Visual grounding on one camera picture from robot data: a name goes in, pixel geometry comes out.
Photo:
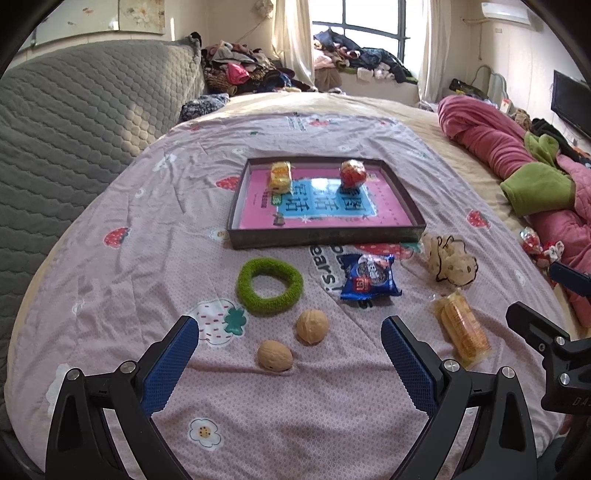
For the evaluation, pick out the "grey quilted headboard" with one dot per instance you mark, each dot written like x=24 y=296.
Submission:
x=74 y=120

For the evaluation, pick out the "white air conditioner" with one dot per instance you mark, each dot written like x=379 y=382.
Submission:
x=505 y=13

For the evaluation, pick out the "yellow cracker packet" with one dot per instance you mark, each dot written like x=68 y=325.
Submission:
x=461 y=325

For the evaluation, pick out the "green fleece blanket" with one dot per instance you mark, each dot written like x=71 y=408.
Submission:
x=535 y=184

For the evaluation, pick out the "dark blue patterned cloth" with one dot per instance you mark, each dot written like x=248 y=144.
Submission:
x=203 y=106

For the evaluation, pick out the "clothes pile on windowsill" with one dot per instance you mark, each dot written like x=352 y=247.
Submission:
x=369 y=60

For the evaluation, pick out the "dark garment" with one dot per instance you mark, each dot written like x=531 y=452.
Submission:
x=551 y=129

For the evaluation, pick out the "clothes pile beside headboard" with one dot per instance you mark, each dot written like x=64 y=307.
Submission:
x=244 y=69

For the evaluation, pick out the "dark shallow box tray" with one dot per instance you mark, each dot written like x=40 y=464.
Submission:
x=240 y=237

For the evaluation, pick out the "red wrapped candy ball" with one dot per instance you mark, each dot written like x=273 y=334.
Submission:
x=353 y=174

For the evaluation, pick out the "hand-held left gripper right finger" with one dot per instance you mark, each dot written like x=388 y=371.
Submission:
x=410 y=369

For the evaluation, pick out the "red candy packet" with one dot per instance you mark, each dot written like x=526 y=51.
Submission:
x=530 y=240

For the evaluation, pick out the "floral wall painting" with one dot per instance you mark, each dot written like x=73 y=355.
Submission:
x=92 y=21

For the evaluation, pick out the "beige bed sheet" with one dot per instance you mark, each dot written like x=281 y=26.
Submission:
x=369 y=104

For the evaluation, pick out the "blue cookie packet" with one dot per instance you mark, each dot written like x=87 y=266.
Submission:
x=369 y=279

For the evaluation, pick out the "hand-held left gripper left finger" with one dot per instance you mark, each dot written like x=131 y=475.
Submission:
x=170 y=369

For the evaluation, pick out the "yellow snack packet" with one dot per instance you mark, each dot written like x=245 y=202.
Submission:
x=280 y=177

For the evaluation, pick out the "pink strawberry printed sheet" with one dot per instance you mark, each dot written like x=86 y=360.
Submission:
x=175 y=221

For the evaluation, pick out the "black television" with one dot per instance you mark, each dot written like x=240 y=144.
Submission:
x=572 y=104

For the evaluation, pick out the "white standing fan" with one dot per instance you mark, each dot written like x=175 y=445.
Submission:
x=496 y=85

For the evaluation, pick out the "window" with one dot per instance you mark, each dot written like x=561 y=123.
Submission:
x=369 y=21

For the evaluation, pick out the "pink quilt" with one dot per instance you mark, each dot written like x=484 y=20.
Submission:
x=489 y=138

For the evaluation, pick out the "walnut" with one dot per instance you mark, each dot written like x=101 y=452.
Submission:
x=312 y=326
x=275 y=355

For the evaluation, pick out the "black bag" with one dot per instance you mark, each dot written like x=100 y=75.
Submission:
x=464 y=86

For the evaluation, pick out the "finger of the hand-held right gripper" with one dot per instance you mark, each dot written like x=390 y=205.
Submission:
x=569 y=278
x=535 y=325

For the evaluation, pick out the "cream curtain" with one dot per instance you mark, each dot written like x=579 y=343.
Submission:
x=430 y=50
x=293 y=37

